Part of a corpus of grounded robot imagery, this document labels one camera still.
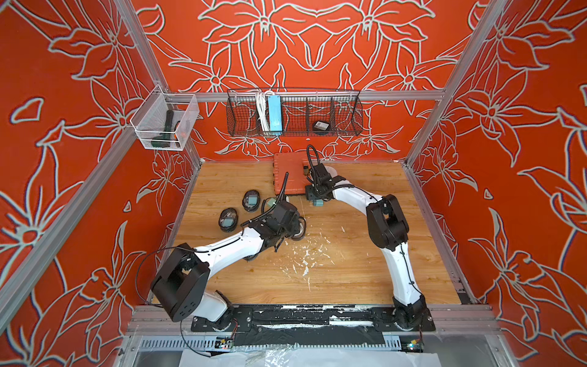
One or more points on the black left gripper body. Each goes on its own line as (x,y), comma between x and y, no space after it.
(291,229)

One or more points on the green screwdriver in box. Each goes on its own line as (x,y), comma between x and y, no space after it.
(164,139)

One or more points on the clear acrylic wall box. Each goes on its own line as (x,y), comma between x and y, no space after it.
(148,121)

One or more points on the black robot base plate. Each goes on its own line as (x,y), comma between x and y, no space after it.
(255,326)

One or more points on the orange plastic tool case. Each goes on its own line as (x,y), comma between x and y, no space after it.
(297,166)

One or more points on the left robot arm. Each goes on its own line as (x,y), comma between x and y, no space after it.
(180,284)

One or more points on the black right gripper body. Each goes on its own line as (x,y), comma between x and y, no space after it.
(313,193)

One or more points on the black wire wall basket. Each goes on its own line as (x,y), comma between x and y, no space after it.
(248,116)

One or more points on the aluminium frame post right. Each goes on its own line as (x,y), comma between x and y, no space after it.
(475,43)

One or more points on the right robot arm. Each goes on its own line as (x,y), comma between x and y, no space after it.
(387,228)

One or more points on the black round zip pouch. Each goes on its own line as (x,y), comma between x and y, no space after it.
(228,219)

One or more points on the aluminium horizontal back rail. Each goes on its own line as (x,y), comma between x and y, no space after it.
(364,95)

